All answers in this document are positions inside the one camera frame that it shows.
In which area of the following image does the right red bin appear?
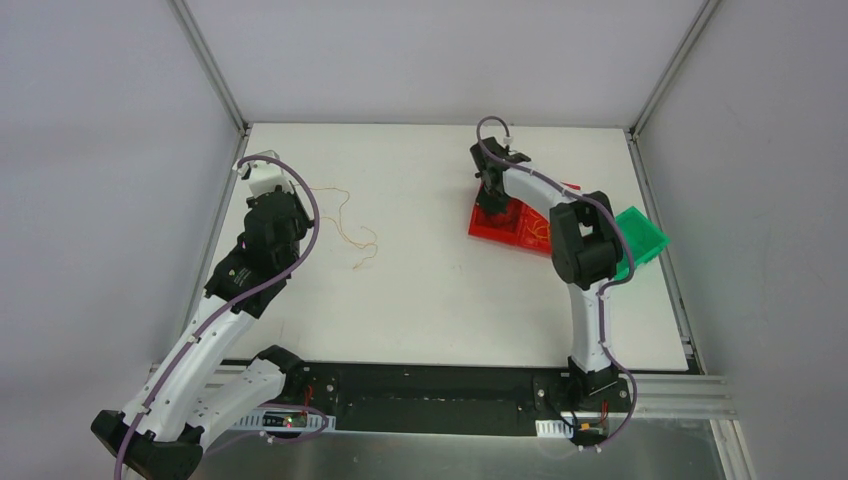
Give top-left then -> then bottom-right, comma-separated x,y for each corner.
517,203 -> 552,255

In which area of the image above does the red bin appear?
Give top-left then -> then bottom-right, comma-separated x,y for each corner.
517,203 -> 552,255
468,185 -> 524,247

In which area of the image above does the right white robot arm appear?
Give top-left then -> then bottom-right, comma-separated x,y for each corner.
470,137 -> 625,410

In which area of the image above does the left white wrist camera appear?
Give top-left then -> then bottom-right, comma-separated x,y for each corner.
232,160 -> 294,198

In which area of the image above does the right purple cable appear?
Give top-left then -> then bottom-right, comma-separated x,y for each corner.
475,115 -> 641,452

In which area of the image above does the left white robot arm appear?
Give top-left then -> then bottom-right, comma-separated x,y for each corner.
91,181 -> 321,479

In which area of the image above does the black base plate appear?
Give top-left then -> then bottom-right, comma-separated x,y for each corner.
272,362 -> 631,437

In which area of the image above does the left red bin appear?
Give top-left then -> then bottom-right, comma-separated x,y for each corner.
468,185 -> 524,247

